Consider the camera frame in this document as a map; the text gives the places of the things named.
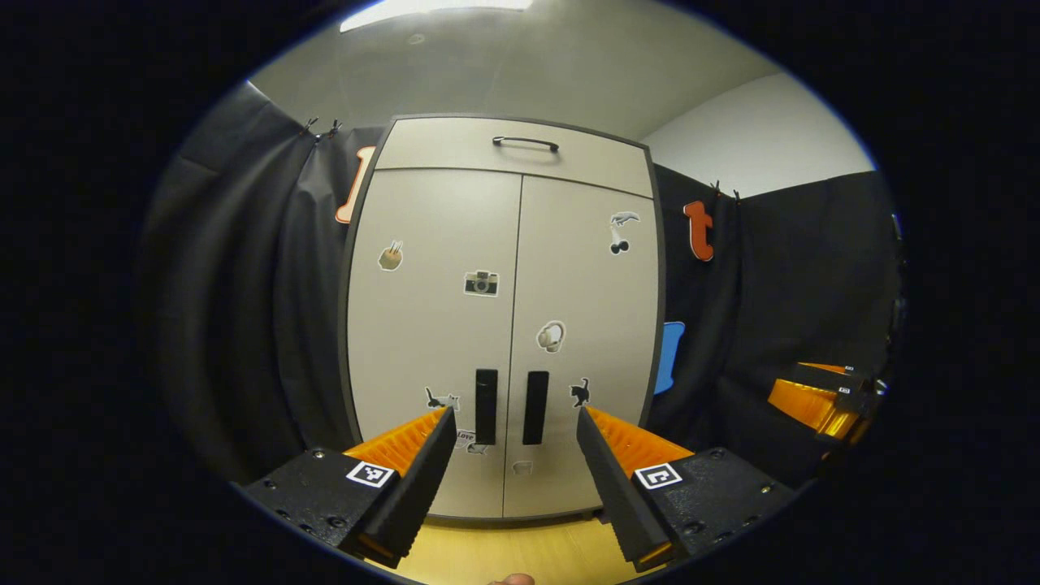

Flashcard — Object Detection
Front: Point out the metal drawer handle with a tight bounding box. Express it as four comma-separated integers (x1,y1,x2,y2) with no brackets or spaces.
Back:
492,136,560,154

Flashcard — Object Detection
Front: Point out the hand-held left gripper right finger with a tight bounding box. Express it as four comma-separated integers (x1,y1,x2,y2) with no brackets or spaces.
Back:
577,406,795,572

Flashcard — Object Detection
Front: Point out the ceiling light panel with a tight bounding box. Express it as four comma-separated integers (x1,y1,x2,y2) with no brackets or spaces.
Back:
340,0,533,33

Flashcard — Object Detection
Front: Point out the white cabinet drawer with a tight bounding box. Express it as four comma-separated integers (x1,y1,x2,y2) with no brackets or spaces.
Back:
372,118,655,198

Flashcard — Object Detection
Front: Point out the black door handle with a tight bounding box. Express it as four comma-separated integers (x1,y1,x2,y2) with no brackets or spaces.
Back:
475,368,498,446
523,370,550,446

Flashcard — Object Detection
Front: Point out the black backdrop cloth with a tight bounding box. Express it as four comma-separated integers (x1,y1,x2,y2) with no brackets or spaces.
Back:
142,81,383,484
646,162,904,488

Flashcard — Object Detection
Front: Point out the white shoe cabinet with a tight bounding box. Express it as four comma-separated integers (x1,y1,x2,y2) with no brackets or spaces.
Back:
337,114,667,525

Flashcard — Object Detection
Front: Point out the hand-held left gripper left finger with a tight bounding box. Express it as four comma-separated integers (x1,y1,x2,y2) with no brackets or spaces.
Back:
244,406,458,568

